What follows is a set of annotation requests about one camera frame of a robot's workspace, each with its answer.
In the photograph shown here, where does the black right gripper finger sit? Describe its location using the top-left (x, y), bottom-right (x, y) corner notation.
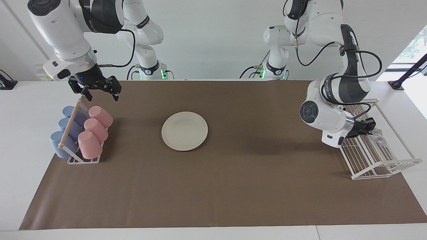
top-left (68, 76), bottom-right (93, 101)
top-left (106, 76), bottom-right (122, 101)

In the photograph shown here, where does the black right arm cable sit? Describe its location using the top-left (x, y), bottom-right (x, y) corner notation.
top-left (97, 28), bottom-right (136, 68)

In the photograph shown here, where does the blue cup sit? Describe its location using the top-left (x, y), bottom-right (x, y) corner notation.
top-left (58, 118), bottom-right (84, 142)
top-left (62, 106), bottom-right (89, 127)
top-left (50, 131), bottom-right (80, 159)

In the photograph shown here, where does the cup rack with wooden rod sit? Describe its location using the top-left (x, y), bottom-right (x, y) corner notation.
top-left (58, 99), bottom-right (109, 164)

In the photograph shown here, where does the black clamp base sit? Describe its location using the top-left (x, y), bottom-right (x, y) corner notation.
top-left (0, 69), bottom-right (18, 90)

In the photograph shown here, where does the bright window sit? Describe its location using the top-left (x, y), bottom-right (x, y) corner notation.
top-left (393, 26), bottom-right (427, 71)

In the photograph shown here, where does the white wire dish rack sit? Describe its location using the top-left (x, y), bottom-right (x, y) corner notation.
top-left (334, 98), bottom-right (422, 180)

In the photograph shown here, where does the pink cup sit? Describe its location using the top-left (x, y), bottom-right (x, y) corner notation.
top-left (88, 106), bottom-right (113, 129)
top-left (83, 118), bottom-right (109, 143)
top-left (78, 131), bottom-right (103, 160)

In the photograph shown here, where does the silver mesh sponge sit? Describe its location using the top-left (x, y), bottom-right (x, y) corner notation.
top-left (370, 128), bottom-right (388, 147)

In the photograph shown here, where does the cream round plate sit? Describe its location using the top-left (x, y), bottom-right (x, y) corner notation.
top-left (161, 111), bottom-right (208, 151)

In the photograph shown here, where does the black left base cable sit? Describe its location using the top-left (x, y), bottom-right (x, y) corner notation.
top-left (240, 50), bottom-right (271, 79)

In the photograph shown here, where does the black right base cable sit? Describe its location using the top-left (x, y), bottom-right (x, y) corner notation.
top-left (126, 65), bottom-right (140, 80)

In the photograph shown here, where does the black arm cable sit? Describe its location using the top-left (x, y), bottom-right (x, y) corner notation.
top-left (284, 0), bottom-right (383, 114)
top-left (97, 28), bottom-right (136, 68)

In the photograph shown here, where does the black base cable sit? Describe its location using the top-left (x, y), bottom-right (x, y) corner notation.
top-left (240, 50), bottom-right (271, 79)
top-left (126, 65), bottom-right (140, 80)

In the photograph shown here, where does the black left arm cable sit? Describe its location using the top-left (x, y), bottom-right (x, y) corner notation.
top-left (284, 0), bottom-right (383, 114)

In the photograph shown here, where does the brown table mat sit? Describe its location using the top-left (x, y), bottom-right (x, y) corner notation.
top-left (19, 80), bottom-right (427, 230)

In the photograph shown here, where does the black slanted stand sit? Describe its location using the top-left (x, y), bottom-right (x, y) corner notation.
top-left (388, 53), bottom-right (427, 90)

